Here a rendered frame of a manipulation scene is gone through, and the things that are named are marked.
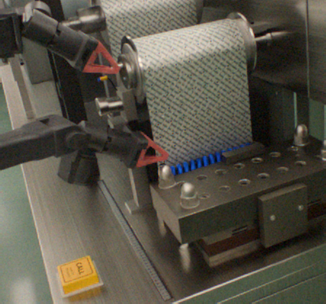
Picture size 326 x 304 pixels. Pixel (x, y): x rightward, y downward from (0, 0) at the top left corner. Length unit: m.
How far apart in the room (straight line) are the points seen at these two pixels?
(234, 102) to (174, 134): 0.16
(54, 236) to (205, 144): 0.42
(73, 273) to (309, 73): 0.63
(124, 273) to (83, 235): 0.19
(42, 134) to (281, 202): 0.47
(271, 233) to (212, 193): 0.14
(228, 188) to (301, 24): 0.37
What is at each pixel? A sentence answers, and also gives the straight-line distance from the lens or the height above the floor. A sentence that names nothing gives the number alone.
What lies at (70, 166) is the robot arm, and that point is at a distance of 0.94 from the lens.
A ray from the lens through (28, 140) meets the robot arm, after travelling 0.86.
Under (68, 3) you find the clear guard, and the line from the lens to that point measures 1.96.
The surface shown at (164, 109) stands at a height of 1.17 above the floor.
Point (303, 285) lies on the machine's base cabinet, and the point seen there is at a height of 0.82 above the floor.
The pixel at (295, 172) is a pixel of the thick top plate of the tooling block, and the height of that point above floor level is 1.03.
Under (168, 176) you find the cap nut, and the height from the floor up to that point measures 1.06.
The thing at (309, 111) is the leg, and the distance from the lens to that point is 1.37.
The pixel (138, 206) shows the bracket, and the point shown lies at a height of 0.91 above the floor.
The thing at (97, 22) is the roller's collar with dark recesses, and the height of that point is 1.33.
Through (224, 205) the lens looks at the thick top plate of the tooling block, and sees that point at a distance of 0.90.
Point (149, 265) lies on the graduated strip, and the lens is 0.98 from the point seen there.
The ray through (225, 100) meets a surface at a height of 1.15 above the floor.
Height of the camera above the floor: 1.50
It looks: 24 degrees down
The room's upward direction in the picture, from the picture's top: 9 degrees counter-clockwise
